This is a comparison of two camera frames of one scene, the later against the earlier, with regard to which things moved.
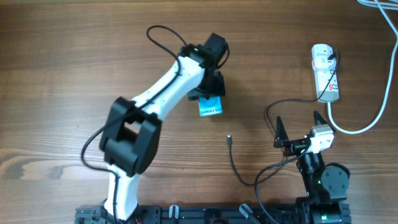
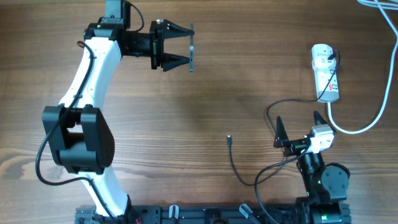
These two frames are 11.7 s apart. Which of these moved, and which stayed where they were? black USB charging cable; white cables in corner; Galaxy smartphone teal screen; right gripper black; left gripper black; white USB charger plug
Moved: Galaxy smartphone teal screen; left gripper black
Stayed: right gripper black; white USB charger plug; black USB charging cable; white cables in corner
